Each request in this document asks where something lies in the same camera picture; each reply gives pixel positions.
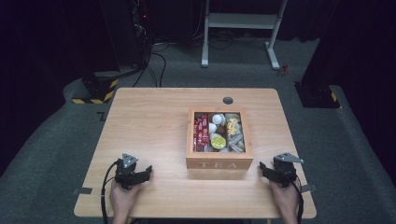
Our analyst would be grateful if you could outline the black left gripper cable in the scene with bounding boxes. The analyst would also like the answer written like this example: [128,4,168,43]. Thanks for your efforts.
[99,160,121,224]

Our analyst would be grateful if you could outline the white metal stand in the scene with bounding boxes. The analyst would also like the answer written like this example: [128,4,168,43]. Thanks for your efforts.
[201,0,290,71]

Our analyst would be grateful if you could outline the black yellow striped stand base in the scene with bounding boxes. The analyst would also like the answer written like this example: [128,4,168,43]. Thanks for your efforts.
[71,71,120,105]

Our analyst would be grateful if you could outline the black floor cables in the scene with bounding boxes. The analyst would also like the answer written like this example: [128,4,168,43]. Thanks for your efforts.
[132,36,169,89]

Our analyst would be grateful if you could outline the pile of yellow-print sachets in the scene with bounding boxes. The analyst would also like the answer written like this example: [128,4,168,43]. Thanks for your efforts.
[225,113,242,136]

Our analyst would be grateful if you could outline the row of red packets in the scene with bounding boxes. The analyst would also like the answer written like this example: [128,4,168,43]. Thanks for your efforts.
[192,113,210,153]

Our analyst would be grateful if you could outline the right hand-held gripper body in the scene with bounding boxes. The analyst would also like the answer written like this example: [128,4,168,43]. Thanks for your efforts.
[273,151,305,189]

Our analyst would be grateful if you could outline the person's left hand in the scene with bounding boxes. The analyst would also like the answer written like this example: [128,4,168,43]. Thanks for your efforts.
[109,180,142,217]

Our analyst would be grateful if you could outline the dark equipment rack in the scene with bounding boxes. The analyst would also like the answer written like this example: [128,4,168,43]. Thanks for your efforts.
[129,0,155,68]

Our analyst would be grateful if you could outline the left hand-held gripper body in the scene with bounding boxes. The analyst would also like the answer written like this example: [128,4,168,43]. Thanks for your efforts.
[114,152,140,190]

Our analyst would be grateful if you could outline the pile of grey sachets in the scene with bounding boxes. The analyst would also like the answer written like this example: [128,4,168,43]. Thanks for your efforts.
[226,133,247,153]

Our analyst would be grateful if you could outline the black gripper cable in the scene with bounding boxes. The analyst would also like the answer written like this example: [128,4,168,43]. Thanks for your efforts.
[99,160,121,224]
[290,175,305,224]

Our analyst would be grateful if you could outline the person's right hand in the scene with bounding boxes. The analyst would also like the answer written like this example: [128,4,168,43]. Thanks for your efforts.
[269,180,302,217]

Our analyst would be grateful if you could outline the wooden tea box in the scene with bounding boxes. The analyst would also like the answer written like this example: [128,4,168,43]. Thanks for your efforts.
[185,106,255,171]

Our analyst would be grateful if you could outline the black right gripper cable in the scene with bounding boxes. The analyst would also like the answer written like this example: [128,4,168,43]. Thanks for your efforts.
[290,175,305,224]

